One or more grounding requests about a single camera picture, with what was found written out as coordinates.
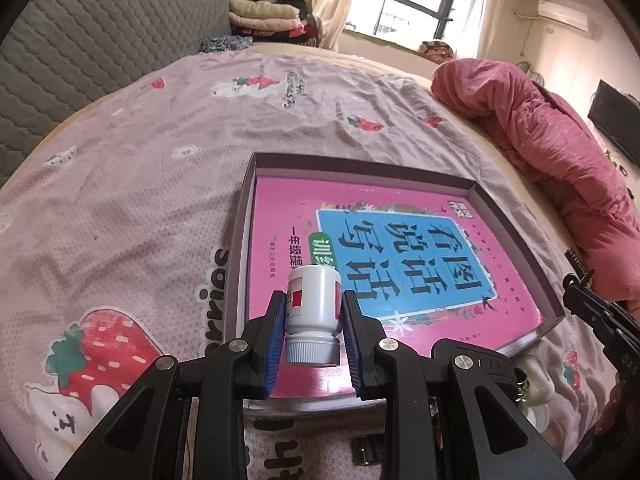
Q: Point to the pink folded blanket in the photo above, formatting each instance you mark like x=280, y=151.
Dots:
x=265, y=23

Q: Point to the patterned cushion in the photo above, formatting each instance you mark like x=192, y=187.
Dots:
x=437, y=49

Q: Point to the white earbuds case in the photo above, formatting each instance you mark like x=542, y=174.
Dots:
x=539, y=382

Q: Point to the black wall television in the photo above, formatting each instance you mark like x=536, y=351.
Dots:
x=617, y=117

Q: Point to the black garment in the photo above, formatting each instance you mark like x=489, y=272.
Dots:
x=292, y=2

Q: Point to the white pill bottle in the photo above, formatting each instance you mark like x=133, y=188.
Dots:
x=316, y=305

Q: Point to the grey cardboard box tray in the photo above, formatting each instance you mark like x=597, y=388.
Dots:
x=240, y=240

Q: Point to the strawberry printed bedsheet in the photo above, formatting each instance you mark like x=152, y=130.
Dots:
x=150, y=185

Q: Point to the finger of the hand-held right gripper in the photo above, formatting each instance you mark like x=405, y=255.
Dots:
x=590, y=305

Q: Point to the cream curtain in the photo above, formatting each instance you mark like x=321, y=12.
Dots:
x=332, y=5
x=495, y=10

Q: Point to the blue patterned cloth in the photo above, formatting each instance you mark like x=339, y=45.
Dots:
x=225, y=43

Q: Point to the pink and blue book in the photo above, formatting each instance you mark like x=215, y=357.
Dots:
x=280, y=240

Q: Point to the window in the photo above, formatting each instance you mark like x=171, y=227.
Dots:
x=415, y=0

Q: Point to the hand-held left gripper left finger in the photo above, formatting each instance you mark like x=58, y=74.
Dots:
x=277, y=347

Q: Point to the white air conditioner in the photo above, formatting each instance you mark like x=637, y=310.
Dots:
x=562, y=15

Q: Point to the dark red folded blanket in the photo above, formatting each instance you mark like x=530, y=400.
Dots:
x=295, y=35

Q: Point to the pink duvet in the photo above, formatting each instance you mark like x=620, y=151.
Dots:
x=540, y=140

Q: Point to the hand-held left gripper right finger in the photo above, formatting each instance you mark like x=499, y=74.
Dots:
x=352, y=347

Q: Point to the metal chair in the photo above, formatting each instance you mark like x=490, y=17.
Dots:
x=532, y=72

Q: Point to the grey quilted headboard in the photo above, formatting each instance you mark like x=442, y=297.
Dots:
x=100, y=35

